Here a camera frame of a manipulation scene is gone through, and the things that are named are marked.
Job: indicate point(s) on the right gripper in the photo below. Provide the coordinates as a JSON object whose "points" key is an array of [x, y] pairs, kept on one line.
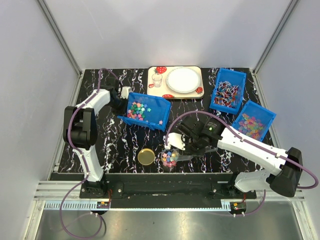
{"points": [[187, 150]]}

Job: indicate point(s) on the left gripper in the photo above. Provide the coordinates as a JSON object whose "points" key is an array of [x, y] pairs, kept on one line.
{"points": [[124, 110]]}

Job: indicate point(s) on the clear plastic scoop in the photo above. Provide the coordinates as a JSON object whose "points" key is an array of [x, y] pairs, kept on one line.
{"points": [[180, 156]]}

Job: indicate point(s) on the blue bin of star candies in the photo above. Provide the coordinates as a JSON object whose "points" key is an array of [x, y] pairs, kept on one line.
{"points": [[147, 111]]}

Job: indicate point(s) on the scooped star candies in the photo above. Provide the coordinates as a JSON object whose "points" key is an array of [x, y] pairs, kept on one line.
{"points": [[166, 159]]}

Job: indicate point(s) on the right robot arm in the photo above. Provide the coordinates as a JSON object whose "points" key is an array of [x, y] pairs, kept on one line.
{"points": [[282, 168]]}

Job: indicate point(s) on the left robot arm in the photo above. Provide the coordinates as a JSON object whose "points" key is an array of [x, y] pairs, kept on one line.
{"points": [[80, 130]]}

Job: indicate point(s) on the blue bin of gummy candies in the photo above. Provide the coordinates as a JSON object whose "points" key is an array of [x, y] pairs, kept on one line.
{"points": [[254, 121]]}

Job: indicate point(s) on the clear plastic jar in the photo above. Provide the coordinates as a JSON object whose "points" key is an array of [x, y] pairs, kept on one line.
{"points": [[166, 169]]}

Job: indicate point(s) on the strawberry pattern tray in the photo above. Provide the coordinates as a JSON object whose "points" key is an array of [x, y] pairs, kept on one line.
{"points": [[164, 91]]}

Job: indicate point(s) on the blue bin of lollipops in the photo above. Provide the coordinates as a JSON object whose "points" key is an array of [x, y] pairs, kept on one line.
{"points": [[228, 93]]}

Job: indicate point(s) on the clear drinking glass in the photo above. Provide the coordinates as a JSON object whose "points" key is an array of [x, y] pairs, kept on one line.
{"points": [[157, 79]]}

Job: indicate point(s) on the white plate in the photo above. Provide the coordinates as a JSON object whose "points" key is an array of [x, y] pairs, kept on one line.
{"points": [[183, 80]]}

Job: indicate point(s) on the gold jar lid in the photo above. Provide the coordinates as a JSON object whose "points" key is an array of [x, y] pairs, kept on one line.
{"points": [[146, 156]]}

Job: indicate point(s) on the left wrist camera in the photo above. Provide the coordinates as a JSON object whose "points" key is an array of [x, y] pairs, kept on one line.
{"points": [[126, 90]]}

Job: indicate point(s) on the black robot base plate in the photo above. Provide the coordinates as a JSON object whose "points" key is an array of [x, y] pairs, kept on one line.
{"points": [[118, 185]]}

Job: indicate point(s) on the aluminium corner post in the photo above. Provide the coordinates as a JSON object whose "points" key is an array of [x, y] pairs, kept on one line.
{"points": [[276, 34], [59, 36]]}

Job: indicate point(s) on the aluminium front rail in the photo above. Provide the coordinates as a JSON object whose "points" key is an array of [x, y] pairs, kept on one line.
{"points": [[56, 196]]}

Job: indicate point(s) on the right aluminium corner post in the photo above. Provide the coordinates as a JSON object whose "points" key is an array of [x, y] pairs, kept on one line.
{"points": [[276, 34]]}

